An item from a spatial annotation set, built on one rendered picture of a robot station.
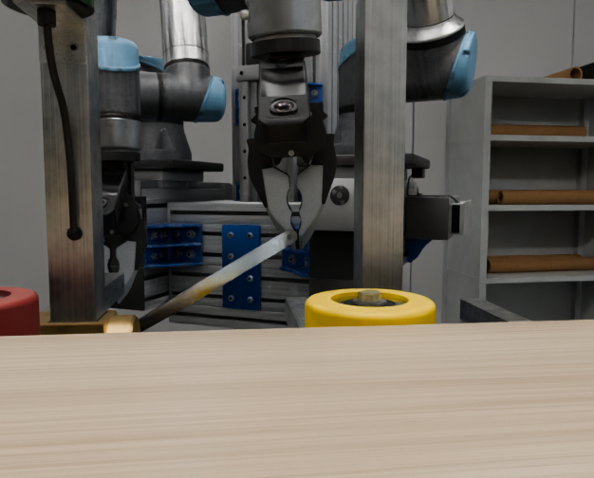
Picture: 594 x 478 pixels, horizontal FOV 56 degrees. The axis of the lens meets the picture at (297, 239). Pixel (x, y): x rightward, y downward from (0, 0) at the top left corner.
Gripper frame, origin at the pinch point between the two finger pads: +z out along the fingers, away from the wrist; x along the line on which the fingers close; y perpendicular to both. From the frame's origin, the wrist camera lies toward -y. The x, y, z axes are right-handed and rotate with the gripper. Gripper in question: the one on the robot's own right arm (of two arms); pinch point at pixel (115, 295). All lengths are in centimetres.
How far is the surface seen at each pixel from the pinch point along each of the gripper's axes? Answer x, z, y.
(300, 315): -24.2, -0.1, -15.7
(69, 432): -12, -7, -62
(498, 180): -175, -20, 239
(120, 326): -7.5, -3.8, -34.1
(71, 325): -4.0, -4.2, -35.0
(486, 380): -26, -7, -59
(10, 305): -3.3, -7.8, -44.4
